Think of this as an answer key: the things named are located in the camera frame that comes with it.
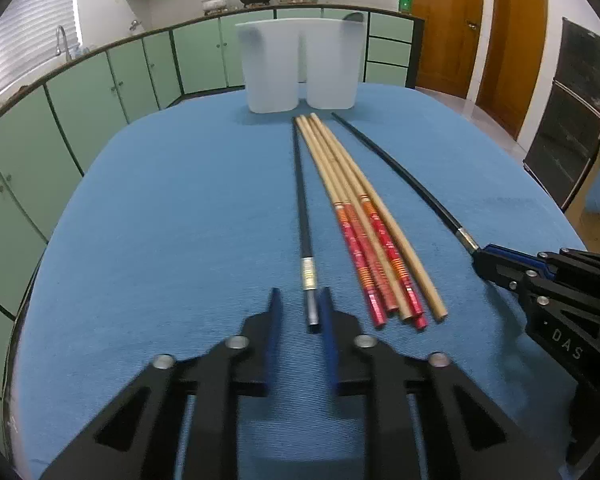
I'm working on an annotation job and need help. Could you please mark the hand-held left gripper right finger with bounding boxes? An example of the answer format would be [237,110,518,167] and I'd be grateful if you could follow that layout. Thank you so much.
[317,287,563,480]

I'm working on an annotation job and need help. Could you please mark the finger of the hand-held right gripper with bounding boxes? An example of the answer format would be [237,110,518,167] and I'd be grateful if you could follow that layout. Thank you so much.
[472,251,600,321]
[484,244,600,283]

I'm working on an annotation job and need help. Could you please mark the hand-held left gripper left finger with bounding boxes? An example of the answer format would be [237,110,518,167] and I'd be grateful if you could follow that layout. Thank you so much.
[40,287,283,480]

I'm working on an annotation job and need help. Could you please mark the red-handled wooden chopstick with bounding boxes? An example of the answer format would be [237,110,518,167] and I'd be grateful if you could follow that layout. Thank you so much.
[295,116,388,330]
[307,114,428,332]
[302,116,402,312]

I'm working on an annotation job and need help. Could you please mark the black chopstick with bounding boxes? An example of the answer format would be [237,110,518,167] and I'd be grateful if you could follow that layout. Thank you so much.
[331,111,481,256]
[291,117,321,333]

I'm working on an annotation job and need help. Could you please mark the white two-compartment utensil holder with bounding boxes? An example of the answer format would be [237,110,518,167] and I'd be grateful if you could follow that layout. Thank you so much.
[235,16,367,113]

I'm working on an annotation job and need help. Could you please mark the blue table cloth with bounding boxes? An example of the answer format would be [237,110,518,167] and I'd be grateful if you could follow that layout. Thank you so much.
[2,82,600,480]

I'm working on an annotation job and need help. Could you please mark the black glass-front cabinet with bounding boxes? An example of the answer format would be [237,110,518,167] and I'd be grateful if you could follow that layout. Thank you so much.
[522,17,600,211]

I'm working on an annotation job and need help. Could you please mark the plain wooden door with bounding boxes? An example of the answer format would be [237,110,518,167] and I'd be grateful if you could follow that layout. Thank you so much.
[475,0,548,141]

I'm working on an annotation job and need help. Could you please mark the green kitchen base cabinets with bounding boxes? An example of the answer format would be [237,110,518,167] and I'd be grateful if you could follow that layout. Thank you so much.
[0,7,425,401]

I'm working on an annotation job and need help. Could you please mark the metal sink faucet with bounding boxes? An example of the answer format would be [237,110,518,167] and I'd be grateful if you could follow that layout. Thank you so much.
[55,25,73,62]

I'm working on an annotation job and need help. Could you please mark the white window blind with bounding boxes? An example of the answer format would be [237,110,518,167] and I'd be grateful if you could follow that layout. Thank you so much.
[0,0,81,106]

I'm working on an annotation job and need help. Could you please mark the wooden door with handle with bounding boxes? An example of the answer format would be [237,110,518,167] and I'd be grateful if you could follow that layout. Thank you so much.
[411,0,483,100]

